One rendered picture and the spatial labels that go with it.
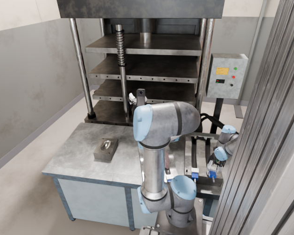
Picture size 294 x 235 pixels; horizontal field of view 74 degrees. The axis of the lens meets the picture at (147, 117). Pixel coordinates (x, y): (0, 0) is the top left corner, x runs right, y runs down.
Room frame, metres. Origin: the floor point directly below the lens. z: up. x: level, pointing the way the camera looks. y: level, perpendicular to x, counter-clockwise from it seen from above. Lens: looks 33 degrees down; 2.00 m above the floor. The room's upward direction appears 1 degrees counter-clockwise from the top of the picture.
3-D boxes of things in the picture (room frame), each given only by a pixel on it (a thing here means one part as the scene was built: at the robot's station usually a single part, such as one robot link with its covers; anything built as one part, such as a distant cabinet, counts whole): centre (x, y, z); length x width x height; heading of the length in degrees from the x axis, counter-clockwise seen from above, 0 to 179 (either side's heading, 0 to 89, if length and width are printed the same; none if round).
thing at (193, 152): (1.15, -0.42, 0.92); 0.35 x 0.16 x 0.09; 170
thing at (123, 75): (1.83, 0.22, 1.10); 0.05 x 0.05 x 1.30
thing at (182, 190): (0.57, -0.15, 1.20); 0.13 x 0.12 x 0.14; 100
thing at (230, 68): (1.82, -0.77, 0.74); 0.30 x 0.22 x 1.47; 80
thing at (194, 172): (0.91, -0.33, 0.89); 0.13 x 0.05 x 0.05; 170
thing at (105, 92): (2.19, -0.01, 1.02); 1.10 x 0.74 x 0.05; 80
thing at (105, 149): (1.29, 0.36, 0.84); 0.20 x 0.15 x 0.07; 170
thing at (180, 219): (0.57, -0.16, 1.09); 0.15 x 0.15 x 0.10
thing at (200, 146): (1.17, -0.43, 0.87); 0.50 x 0.26 x 0.14; 170
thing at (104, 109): (2.14, 0.00, 0.76); 1.30 x 0.84 x 0.06; 80
